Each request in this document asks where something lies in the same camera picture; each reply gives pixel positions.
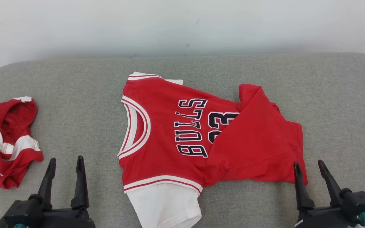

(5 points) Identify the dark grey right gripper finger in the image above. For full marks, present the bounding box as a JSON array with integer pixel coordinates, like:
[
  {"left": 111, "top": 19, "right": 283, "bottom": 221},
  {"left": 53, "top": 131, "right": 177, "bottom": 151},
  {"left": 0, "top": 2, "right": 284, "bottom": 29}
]
[
  {"left": 317, "top": 160, "right": 351, "bottom": 208},
  {"left": 294, "top": 162, "right": 315, "bottom": 212}
]

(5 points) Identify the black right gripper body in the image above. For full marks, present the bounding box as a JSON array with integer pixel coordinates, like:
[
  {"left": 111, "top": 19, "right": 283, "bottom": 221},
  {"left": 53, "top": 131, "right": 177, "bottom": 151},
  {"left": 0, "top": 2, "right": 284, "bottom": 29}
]
[{"left": 295, "top": 206, "right": 363, "bottom": 228}]

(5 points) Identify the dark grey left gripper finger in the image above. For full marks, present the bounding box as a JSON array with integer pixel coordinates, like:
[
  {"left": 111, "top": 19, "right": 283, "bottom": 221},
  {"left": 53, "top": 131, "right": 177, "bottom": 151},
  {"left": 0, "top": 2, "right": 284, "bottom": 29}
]
[
  {"left": 70, "top": 155, "right": 90, "bottom": 209},
  {"left": 28, "top": 158, "right": 57, "bottom": 211}
]

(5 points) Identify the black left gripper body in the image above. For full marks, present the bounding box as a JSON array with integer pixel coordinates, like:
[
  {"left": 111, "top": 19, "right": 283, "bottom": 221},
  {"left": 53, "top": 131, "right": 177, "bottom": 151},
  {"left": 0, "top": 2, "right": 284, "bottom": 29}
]
[{"left": 27, "top": 207, "right": 96, "bottom": 228}]

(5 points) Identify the red Bulls jersey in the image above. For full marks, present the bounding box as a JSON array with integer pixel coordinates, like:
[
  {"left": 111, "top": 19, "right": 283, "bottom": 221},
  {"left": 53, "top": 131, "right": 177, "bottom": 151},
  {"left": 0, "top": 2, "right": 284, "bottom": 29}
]
[{"left": 118, "top": 72, "right": 308, "bottom": 228}]

